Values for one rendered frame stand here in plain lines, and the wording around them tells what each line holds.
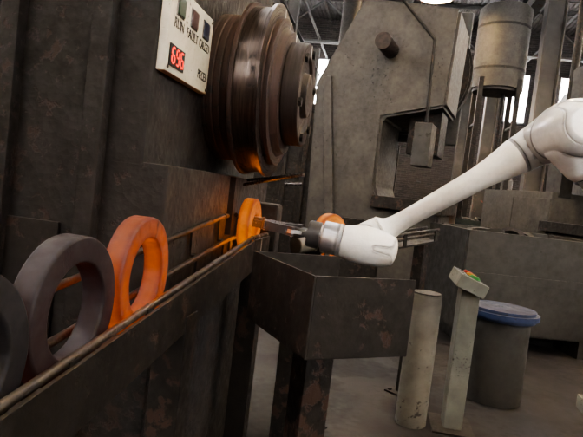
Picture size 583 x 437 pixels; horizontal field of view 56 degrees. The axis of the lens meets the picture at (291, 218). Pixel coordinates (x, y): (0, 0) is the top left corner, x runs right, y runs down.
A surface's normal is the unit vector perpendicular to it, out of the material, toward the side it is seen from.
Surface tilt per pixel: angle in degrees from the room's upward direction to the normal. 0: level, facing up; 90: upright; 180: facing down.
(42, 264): 46
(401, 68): 90
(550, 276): 90
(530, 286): 90
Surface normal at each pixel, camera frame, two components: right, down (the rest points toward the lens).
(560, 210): 0.18, 0.07
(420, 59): -0.39, 0.00
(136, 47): -0.16, 0.04
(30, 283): -0.08, -0.48
